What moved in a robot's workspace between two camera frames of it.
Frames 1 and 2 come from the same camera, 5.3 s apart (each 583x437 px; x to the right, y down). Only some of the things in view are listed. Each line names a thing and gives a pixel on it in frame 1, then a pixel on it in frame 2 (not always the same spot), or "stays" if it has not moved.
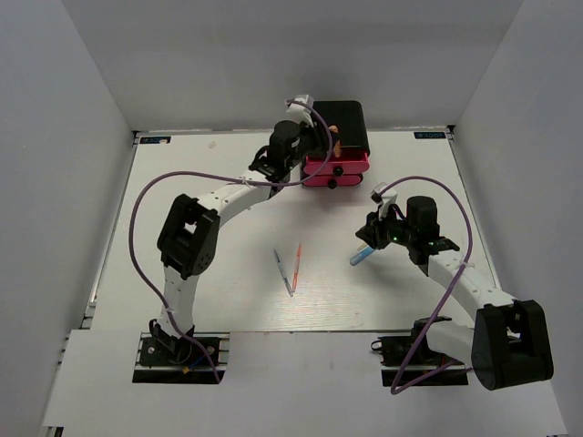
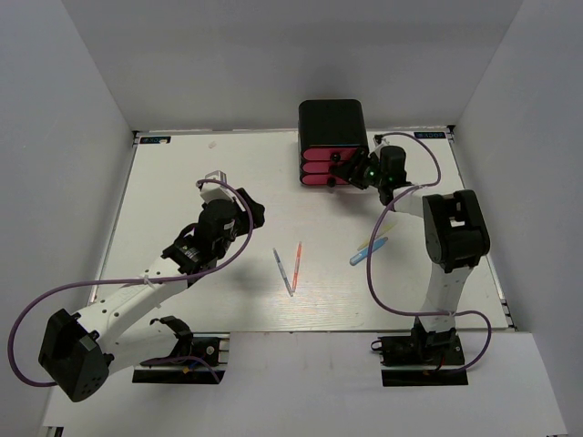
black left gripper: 322,139 to 258,211
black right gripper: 373,232 to 349,172
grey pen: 282,273 stays
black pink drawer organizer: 347,158 stays
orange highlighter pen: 296,269 stays
